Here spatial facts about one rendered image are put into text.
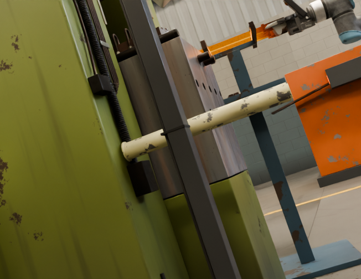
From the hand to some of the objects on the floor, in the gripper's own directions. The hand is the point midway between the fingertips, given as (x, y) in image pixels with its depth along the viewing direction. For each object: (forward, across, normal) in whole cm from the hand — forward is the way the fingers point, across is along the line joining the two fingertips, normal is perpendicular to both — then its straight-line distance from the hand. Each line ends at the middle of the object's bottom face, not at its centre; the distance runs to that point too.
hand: (266, 27), depth 202 cm
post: (+31, -129, -81) cm, 155 cm away
